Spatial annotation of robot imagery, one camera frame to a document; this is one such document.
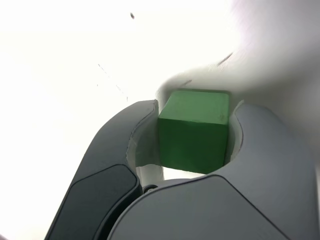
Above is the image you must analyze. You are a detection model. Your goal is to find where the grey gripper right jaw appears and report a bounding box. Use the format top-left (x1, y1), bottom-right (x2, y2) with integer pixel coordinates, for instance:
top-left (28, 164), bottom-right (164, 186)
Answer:
top-left (107, 100), bottom-right (320, 240)

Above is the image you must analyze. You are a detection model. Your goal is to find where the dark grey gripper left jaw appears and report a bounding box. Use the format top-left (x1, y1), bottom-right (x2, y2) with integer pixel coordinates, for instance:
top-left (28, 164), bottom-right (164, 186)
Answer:
top-left (47, 99), bottom-right (166, 240)

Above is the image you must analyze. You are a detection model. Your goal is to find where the green cube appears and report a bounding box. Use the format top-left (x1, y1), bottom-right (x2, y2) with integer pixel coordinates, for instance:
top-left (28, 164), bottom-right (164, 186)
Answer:
top-left (157, 89), bottom-right (231, 175)

